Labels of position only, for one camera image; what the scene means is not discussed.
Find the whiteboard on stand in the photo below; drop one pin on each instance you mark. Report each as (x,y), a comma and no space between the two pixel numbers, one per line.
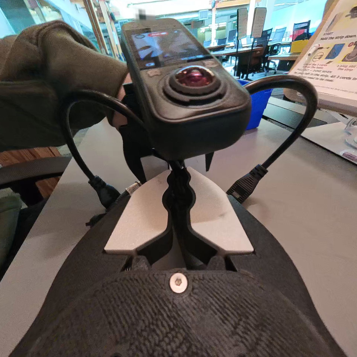
(258,22)
(242,23)

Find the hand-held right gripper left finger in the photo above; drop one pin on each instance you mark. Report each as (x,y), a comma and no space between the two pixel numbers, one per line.
(139,220)

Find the person's left forearm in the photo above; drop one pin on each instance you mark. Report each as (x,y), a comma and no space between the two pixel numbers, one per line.
(50,83)

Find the person's left hand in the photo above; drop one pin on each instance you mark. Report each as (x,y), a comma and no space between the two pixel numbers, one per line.
(118,117)

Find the yellow bin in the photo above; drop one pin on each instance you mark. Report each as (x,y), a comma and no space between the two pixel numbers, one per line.
(299,46)

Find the blue plastic bin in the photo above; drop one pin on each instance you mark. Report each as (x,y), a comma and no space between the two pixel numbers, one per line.
(259,108)

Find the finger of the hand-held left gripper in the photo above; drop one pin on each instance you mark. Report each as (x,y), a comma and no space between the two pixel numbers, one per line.
(198,164)
(156,170)

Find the black chair armrest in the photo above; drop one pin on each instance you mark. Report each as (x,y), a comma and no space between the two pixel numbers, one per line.
(33,170)

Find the printed instruction board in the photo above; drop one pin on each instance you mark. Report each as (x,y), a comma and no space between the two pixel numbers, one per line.
(329,55)

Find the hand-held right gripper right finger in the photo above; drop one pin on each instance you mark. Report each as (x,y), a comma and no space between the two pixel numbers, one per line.
(217,220)

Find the black and red office chair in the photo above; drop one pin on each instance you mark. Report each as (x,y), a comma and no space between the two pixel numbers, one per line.
(301,29)

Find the dark office desk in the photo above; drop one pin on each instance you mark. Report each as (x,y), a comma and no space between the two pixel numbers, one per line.
(245,53)

